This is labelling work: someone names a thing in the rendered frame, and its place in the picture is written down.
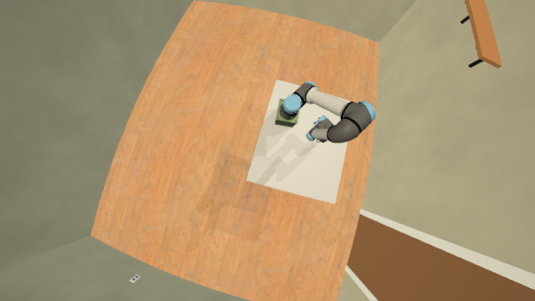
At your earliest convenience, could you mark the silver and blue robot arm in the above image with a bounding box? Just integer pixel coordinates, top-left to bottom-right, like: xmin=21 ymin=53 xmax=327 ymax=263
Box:
xmin=279 ymin=81 xmax=375 ymax=144

